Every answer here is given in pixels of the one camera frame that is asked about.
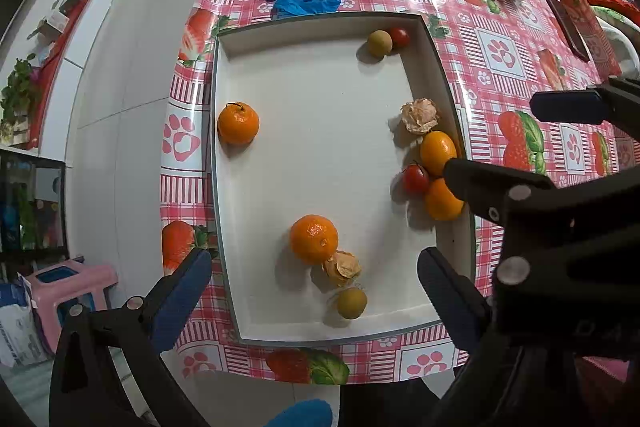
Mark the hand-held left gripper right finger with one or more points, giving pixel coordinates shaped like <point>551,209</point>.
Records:
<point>445,292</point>

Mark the smooth small orange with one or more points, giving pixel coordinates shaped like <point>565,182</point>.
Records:
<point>438,152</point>
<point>442,202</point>

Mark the red and green cushion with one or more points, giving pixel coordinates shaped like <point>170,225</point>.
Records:
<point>610,2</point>

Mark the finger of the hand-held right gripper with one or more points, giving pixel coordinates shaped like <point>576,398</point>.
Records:
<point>480,184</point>
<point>565,106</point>

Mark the black smartphone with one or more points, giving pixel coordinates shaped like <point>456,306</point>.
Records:
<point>567,27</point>

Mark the white printed bag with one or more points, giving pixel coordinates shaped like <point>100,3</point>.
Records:
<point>17,332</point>

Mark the dark glass cabinet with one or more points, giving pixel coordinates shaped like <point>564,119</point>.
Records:
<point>30,202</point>

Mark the red cherry tomato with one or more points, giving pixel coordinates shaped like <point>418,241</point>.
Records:
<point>400,37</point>
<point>416,178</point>

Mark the green potted plant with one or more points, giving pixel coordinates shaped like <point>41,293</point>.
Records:
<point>17,92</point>

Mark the mandarin orange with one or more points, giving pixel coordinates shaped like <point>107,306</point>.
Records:
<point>238,123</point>
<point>314,239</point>

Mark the pink plastic stool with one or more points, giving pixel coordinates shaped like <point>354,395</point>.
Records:
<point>70,292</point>

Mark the small green-brown round fruit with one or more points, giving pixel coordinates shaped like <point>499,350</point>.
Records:
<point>379,43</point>
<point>351,303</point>

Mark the blue rounded object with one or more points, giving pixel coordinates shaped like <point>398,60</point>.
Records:
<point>300,414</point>

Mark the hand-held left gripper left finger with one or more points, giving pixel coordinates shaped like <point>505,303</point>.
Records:
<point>180,297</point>

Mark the physalis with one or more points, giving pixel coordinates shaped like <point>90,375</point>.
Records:
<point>420,116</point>
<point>341,269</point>

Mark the grey rectangular tray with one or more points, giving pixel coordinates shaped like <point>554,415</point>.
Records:
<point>320,132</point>

